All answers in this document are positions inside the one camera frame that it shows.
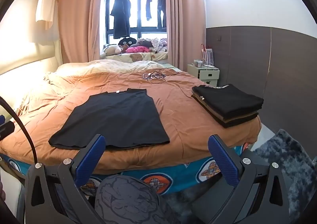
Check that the grey shaggy rug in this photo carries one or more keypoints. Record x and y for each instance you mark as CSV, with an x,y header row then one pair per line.
x,y
287,164

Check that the white plush toy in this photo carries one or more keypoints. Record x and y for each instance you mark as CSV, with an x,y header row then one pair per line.
x,y
111,50

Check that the black sleeveless shirt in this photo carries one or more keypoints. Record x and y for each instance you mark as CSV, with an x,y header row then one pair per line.
x,y
111,120

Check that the pale green nightstand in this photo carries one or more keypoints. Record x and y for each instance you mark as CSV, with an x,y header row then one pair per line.
x,y
206,74

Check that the cream duvet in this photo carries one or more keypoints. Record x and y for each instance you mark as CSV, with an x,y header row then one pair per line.
x,y
104,68

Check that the hanging dark garment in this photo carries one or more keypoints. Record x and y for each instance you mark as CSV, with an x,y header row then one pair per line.
x,y
162,6

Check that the pink plush toy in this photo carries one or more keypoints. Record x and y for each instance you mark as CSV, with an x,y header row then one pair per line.
x,y
136,49

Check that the black plush toy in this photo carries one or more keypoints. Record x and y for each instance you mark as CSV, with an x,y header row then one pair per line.
x,y
127,41

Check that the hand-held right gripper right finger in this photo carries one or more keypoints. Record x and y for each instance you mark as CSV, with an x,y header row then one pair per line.
x,y
221,162

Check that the stack of folded clothes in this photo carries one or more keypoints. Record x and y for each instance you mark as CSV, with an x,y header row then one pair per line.
x,y
230,102

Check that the white striped holder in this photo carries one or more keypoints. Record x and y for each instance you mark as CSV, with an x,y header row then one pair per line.
x,y
208,57

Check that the black framed window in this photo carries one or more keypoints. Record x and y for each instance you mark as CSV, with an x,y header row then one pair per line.
x,y
137,3

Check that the hanging dark coat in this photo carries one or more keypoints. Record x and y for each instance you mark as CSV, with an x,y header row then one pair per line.
x,y
120,16

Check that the pink curtain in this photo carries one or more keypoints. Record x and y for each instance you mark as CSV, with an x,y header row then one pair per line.
x,y
185,16
79,16

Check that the person's leg in patterned pants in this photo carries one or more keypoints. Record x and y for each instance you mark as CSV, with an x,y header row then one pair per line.
x,y
123,199

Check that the hanging dark pants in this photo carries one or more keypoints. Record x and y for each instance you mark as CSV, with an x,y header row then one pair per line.
x,y
148,7

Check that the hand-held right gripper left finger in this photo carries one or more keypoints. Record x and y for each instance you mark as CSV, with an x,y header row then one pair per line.
x,y
90,160

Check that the floral cloth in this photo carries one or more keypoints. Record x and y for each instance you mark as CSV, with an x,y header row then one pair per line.
x,y
156,43

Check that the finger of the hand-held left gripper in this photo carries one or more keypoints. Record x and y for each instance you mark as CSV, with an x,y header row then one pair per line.
x,y
7,128

